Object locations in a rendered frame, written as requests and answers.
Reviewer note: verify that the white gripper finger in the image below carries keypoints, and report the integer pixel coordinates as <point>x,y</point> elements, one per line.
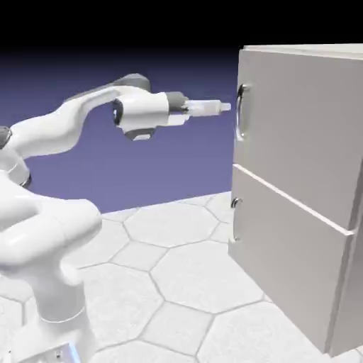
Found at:
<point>226,106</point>

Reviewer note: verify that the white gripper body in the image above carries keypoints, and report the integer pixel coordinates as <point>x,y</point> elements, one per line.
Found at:
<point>204,108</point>

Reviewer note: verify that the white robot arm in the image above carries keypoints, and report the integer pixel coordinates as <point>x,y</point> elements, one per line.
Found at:
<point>42,133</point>

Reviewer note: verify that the tall grey cabinet door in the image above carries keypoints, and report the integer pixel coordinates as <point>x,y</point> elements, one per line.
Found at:
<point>300,136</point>

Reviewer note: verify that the light grey cabinet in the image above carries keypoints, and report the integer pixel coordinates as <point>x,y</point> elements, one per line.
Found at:
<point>297,184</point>

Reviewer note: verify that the short grey cabinet door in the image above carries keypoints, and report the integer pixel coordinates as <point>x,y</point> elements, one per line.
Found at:
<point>283,255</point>

